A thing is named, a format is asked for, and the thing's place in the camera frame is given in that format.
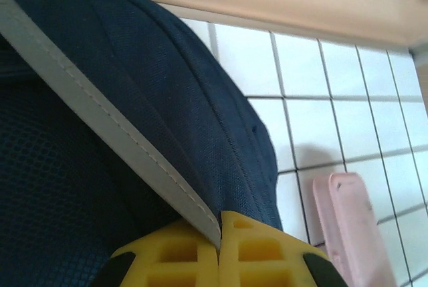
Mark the navy blue backpack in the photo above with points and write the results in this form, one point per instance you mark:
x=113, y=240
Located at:
x=100, y=116

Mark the pink pencil case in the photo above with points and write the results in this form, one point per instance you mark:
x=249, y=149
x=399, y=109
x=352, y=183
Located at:
x=354, y=233

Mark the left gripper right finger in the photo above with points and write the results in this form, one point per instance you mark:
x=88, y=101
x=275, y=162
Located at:
x=267, y=260

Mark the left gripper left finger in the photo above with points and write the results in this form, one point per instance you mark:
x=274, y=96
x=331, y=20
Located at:
x=174, y=263

